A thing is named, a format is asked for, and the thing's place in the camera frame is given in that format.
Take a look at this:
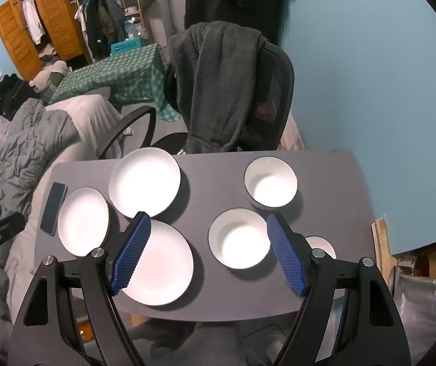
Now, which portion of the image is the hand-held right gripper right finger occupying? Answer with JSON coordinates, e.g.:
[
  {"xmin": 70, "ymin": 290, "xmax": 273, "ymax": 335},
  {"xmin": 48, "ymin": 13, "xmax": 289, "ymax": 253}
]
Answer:
[{"xmin": 267, "ymin": 213, "xmax": 411, "ymax": 366}]

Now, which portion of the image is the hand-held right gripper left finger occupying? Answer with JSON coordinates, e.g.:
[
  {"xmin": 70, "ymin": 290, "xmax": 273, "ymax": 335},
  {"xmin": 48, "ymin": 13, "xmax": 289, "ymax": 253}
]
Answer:
[{"xmin": 8, "ymin": 211, "xmax": 152, "ymax": 366}]

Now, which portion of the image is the white round plate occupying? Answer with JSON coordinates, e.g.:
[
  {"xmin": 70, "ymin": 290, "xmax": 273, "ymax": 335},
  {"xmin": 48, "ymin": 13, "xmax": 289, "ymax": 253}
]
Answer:
[
  {"xmin": 57, "ymin": 187, "xmax": 110, "ymax": 257},
  {"xmin": 109, "ymin": 147, "xmax": 181, "ymax": 219},
  {"xmin": 120, "ymin": 219, "xmax": 195, "ymax": 306}
]

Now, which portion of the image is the white bowl dark rim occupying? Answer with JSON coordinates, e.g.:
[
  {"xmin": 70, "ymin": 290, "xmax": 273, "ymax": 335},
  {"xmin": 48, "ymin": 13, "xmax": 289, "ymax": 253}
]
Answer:
[
  {"xmin": 305, "ymin": 235, "xmax": 337, "ymax": 262},
  {"xmin": 208, "ymin": 208, "xmax": 272, "ymax": 269},
  {"xmin": 244, "ymin": 157, "xmax": 298, "ymax": 208}
]

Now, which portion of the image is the dark smartphone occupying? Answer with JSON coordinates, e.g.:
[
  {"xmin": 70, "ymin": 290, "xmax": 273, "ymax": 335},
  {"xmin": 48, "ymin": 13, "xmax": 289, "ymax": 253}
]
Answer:
[{"xmin": 40, "ymin": 182, "xmax": 68, "ymax": 236}]

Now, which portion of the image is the grey duvet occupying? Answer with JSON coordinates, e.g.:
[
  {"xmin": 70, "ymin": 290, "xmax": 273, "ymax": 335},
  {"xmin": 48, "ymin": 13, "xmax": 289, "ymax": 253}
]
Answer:
[{"xmin": 0, "ymin": 97, "xmax": 83, "ymax": 218}]

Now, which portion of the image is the wooden board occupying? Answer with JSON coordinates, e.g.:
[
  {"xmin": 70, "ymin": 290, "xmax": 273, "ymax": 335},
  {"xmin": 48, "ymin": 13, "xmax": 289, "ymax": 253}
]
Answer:
[{"xmin": 371, "ymin": 217, "xmax": 398, "ymax": 294}]

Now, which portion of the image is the black clothes pile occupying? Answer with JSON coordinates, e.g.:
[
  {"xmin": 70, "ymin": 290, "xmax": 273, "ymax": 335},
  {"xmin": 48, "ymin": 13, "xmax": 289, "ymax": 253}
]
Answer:
[{"xmin": 0, "ymin": 73, "xmax": 43, "ymax": 120}]

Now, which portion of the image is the beige patterned cloth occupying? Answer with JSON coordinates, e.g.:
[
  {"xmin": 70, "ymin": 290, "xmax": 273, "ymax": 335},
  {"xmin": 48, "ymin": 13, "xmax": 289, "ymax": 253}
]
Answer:
[{"xmin": 279, "ymin": 114, "xmax": 306, "ymax": 150}]

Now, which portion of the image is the white bed sheet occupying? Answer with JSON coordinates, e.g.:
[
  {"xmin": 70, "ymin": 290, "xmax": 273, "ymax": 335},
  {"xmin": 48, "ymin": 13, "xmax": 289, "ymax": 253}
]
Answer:
[{"xmin": 5, "ymin": 93, "xmax": 135, "ymax": 313}]

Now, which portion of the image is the translucent plastic bag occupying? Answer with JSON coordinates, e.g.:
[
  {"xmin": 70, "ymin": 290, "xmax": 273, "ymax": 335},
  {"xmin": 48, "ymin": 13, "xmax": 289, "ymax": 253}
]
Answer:
[{"xmin": 391, "ymin": 265, "xmax": 436, "ymax": 366}]

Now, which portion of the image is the beige clothes pile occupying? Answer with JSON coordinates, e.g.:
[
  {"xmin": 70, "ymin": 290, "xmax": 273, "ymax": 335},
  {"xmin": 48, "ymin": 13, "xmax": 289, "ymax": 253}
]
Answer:
[{"xmin": 29, "ymin": 60, "xmax": 70, "ymax": 92}]

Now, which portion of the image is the black mesh office chair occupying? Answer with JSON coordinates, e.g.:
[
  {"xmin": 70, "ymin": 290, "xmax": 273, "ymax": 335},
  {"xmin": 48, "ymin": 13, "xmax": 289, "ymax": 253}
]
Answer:
[{"xmin": 97, "ymin": 40, "xmax": 295, "ymax": 159}]

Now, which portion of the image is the green checkered cloth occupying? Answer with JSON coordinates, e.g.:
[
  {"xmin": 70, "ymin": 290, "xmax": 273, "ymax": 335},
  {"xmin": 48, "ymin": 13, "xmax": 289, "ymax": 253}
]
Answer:
[{"xmin": 48, "ymin": 43, "xmax": 182, "ymax": 123}]

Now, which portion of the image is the grey fleece hoodie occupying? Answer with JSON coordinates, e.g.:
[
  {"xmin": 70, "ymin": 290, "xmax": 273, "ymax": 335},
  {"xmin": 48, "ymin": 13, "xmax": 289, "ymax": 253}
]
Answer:
[{"xmin": 169, "ymin": 22, "xmax": 268, "ymax": 155}]

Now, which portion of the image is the white hanging shirt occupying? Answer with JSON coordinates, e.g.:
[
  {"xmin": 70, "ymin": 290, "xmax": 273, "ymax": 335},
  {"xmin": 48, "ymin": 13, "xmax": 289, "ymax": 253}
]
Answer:
[{"xmin": 22, "ymin": 0, "xmax": 47, "ymax": 46}]

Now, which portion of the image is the blue plastic crate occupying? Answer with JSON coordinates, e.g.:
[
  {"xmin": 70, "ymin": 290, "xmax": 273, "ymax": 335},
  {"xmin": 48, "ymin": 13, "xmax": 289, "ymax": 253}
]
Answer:
[{"xmin": 110, "ymin": 38, "xmax": 144, "ymax": 57}]

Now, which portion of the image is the wooden louvred wardrobe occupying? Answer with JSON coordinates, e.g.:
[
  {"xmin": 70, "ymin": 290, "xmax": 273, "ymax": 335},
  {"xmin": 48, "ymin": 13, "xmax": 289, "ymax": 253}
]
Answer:
[{"xmin": 0, "ymin": 0, "xmax": 91, "ymax": 81}]

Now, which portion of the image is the black hanging coat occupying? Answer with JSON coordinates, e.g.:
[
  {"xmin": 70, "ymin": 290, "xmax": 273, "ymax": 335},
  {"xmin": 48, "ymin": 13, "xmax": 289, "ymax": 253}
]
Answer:
[{"xmin": 83, "ymin": 0, "xmax": 104, "ymax": 62}]

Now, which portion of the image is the olive hanging coat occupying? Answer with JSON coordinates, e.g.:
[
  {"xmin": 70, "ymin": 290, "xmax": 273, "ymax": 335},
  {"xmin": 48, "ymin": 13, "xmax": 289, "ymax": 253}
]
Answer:
[{"xmin": 99, "ymin": 0, "xmax": 121, "ymax": 46}]

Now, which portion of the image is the white door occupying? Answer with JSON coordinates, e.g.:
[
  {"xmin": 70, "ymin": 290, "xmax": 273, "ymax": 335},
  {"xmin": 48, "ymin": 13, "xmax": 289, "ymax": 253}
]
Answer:
[{"xmin": 155, "ymin": 0, "xmax": 186, "ymax": 44}]

